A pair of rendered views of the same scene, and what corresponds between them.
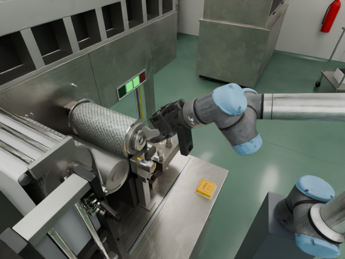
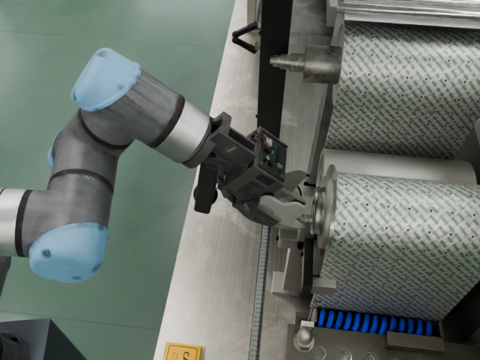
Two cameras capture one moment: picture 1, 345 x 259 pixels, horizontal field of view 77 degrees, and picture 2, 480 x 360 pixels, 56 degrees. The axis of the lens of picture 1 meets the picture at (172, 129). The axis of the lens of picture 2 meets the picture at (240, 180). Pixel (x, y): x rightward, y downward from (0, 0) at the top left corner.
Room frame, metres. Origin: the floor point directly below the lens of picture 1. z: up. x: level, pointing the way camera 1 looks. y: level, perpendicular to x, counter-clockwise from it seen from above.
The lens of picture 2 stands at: (0.87, -0.15, 1.84)
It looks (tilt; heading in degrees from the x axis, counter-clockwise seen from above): 52 degrees down; 157
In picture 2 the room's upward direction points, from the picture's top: straight up
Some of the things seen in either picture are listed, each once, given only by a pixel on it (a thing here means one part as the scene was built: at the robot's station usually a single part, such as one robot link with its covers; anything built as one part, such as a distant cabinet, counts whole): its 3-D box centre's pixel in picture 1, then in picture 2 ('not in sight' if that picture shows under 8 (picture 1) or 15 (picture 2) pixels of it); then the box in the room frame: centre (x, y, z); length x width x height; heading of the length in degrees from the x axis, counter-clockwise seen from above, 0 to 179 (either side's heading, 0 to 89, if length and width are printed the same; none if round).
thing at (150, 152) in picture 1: (144, 153); (318, 266); (0.59, 0.11, 1.13); 0.09 x 0.06 x 0.03; 151
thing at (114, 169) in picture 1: (91, 162); (389, 187); (0.51, 0.29, 1.17); 0.26 x 0.12 x 0.12; 61
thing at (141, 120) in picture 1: (136, 138); (327, 211); (0.56, 0.13, 1.25); 0.15 x 0.01 x 0.15; 151
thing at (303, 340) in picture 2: (159, 153); (304, 337); (0.67, 0.06, 1.05); 0.04 x 0.04 x 0.04
